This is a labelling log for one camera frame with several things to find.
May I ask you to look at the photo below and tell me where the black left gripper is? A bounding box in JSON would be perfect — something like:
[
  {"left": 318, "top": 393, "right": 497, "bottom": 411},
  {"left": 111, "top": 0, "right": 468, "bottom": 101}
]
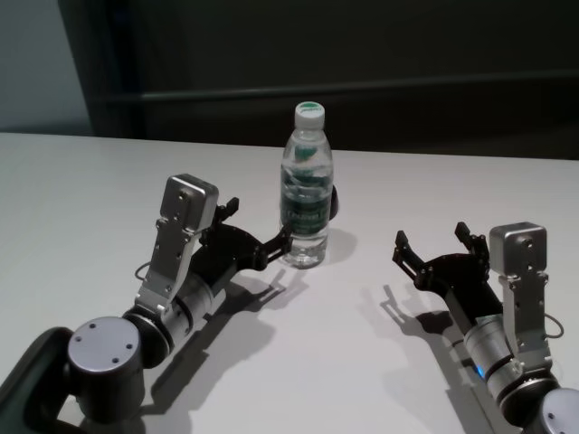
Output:
[{"left": 189, "top": 197, "right": 294, "bottom": 290}]

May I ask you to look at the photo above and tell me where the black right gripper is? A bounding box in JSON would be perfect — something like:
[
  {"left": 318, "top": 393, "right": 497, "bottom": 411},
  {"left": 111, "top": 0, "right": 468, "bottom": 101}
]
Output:
[{"left": 392, "top": 222, "right": 506, "bottom": 329}]

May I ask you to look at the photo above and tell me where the clear water bottle green label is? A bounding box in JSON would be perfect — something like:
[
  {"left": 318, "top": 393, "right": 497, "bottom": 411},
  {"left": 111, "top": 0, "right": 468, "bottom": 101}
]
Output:
[{"left": 279, "top": 101, "right": 335, "bottom": 269}]

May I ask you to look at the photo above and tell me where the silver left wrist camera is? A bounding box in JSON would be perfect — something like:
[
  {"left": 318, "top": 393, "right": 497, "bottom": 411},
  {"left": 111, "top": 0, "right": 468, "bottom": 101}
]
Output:
[{"left": 135, "top": 174, "right": 221, "bottom": 317}]

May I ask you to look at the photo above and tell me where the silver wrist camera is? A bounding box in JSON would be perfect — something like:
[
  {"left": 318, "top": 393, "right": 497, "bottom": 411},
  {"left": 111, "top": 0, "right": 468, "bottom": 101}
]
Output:
[
  {"left": 489, "top": 221, "right": 555, "bottom": 363},
  {"left": 135, "top": 174, "right": 221, "bottom": 317}
]

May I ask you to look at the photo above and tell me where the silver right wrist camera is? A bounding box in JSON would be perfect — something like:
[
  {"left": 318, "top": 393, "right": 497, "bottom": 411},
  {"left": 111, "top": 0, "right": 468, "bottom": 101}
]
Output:
[{"left": 489, "top": 221, "right": 555, "bottom": 363}]

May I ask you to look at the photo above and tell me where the thin right wrist cable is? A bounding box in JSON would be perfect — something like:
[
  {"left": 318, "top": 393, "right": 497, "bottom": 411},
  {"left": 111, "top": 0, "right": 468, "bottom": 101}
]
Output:
[{"left": 545, "top": 314, "right": 566, "bottom": 340}]

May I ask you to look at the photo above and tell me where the thin grey horizontal rail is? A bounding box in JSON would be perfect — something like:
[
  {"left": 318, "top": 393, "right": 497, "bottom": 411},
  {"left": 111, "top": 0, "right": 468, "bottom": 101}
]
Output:
[{"left": 103, "top": 85, "right": 579, "bottom": 104}]

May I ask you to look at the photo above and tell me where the dark vertical frame post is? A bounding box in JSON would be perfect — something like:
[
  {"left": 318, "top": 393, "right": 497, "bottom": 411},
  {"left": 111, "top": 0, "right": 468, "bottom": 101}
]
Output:
[{"left": 57, "top": 0, "right": 150, "bottom": 139}]

